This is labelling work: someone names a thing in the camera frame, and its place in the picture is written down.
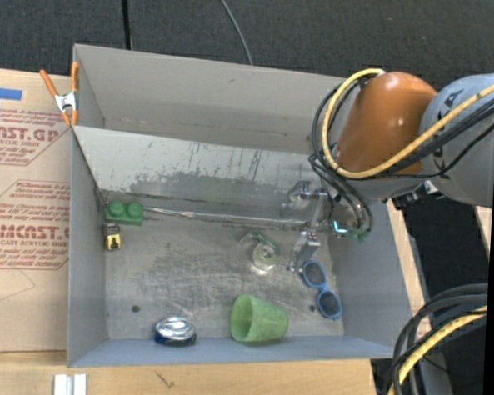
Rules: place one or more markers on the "brown cardboard board red print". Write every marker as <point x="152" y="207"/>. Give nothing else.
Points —
<point x="24" y="220"/>

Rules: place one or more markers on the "grey metal bin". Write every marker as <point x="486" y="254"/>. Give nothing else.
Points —
<point x="209" y="273"/>

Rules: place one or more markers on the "blue and silver can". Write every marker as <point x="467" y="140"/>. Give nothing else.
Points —
<point x="175" y="331"/>

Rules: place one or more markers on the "green toy brick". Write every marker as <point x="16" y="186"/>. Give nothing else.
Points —
<point x="124" y="213"/>

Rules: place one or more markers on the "green plastic cup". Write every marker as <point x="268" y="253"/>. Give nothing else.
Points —
<point x="260" y="320"/>

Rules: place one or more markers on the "yellow padlock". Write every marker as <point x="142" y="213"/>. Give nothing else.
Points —
<point x="112" y="239"/>

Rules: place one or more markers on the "blue sunglasses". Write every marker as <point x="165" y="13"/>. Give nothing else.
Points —
<point x="322" y="291"/>

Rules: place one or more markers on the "clear curved plastic piece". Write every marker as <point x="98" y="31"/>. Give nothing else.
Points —
<point x="264" y="252"/>

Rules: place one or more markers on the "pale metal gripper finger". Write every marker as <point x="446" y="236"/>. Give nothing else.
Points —
<point x="311" y="246"/>
<point x="297" y="254"/>

